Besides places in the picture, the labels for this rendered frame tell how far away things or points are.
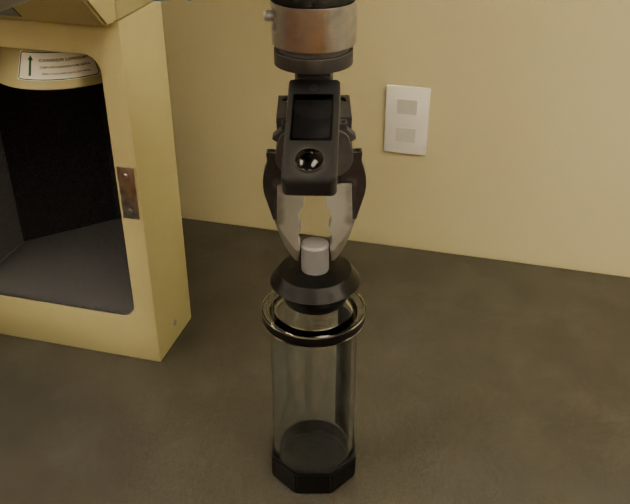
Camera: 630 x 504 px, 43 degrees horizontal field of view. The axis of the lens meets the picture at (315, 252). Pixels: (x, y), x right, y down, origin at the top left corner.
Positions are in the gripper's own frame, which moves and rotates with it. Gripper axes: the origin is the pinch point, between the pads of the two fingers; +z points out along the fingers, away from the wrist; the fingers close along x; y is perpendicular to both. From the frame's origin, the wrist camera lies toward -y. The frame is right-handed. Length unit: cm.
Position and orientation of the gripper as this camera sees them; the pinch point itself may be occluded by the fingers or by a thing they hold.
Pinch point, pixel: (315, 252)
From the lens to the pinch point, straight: 79.9
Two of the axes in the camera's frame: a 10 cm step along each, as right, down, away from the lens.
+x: -10.0, 0.1, 0.0
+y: 0.0, -5.1, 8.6
